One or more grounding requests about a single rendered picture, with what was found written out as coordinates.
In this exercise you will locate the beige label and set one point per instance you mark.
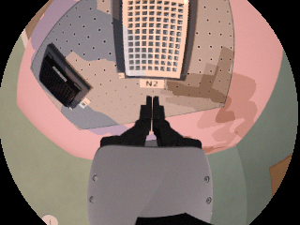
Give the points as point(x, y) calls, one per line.
point(151, 83)
point(85, 102)

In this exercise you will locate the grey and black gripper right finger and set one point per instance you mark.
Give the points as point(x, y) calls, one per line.
point(162, 129)

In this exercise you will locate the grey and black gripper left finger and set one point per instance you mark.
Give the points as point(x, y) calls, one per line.
point(136, 135)

